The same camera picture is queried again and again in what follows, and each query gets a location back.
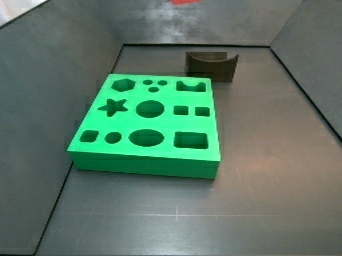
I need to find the red square-circle block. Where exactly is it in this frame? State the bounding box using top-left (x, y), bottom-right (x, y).
top-left (170, 0), bottom-right (202, 5)

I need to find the green foam shape fixture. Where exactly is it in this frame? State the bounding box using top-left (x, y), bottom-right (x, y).
top-left (67, 74), bottom-right (220, 179)

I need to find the black curved cradle stand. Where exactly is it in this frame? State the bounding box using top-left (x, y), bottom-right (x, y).
top-left (186, 52), bottom-right (239, 83)

